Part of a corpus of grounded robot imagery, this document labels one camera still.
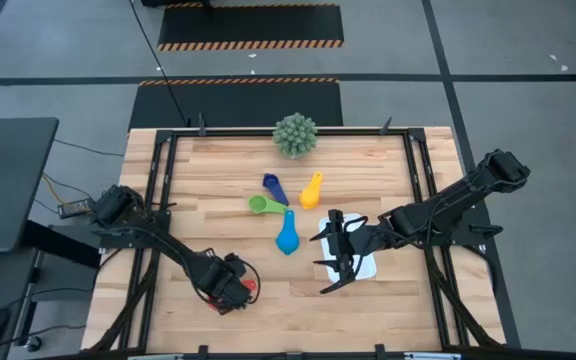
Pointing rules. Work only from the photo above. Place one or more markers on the black power adapter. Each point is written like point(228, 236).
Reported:
point(75, 208)

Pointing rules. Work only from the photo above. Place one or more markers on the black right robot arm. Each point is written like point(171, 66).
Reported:
point(448, 200)

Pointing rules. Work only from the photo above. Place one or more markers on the white plastic basket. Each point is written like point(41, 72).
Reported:
point(363, 265)

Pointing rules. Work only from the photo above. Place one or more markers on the green plant in white pot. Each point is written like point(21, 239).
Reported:
point(295, 135)

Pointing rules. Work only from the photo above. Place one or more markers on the black caster wheel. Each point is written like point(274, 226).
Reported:
point(33, 343)

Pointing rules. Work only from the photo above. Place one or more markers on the green measuring cup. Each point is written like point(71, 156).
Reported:
point(258, 204)

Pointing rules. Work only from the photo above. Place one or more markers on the black table clamp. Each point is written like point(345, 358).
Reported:
point(379, 351)
point(201, 126)
point(385, 126)
point(202, 351)

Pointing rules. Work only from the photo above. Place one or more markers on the dark grey side desk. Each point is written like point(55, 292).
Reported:
point(13, 190)

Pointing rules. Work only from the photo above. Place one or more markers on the black desk base beam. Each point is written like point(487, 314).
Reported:
point(58, 242)

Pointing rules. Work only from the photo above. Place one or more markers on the black hazard-striped floor mat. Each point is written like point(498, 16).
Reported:
point(228, 105)
point(248, 25)

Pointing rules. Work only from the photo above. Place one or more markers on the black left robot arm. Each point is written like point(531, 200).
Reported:
point(163, 240)

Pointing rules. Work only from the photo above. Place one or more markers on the light blue measuring cup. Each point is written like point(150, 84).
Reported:
point(287, 242)

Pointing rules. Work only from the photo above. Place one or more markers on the yellow measuring cup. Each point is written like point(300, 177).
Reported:
point(310, 197)

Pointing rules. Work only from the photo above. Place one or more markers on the purple measuring cup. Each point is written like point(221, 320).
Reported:
point(270, 181)

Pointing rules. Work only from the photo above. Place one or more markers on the black aluminium table frame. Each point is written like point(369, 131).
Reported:
point(243, 132)

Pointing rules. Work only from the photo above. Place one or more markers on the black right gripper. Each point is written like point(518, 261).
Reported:
point(363, 240)

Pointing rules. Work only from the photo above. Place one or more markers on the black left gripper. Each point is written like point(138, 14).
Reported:
point(225, 285)

